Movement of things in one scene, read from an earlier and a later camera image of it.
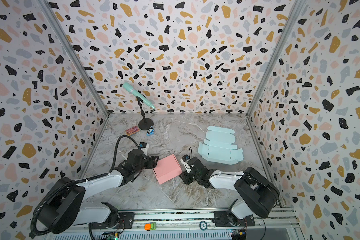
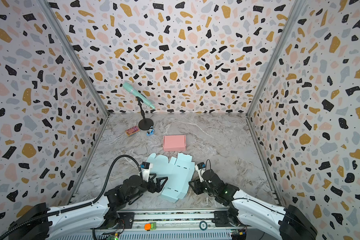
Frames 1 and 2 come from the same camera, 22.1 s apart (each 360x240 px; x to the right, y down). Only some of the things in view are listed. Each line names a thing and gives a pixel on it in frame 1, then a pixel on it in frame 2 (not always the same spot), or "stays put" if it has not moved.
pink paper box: x=166 y=168 -> x=174 y=143
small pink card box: x=132 y=130 stays put
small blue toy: x=150 y=131 stays put
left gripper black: x=150 y=161 -> x=151 y=184
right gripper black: x=185 y=175 -> x=198 y=185
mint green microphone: x=137 y=93 stays put
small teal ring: x=200 y=225 stays put
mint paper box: x=217 y=147 -> x=179 y=171
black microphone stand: x=145 y=123 stays put
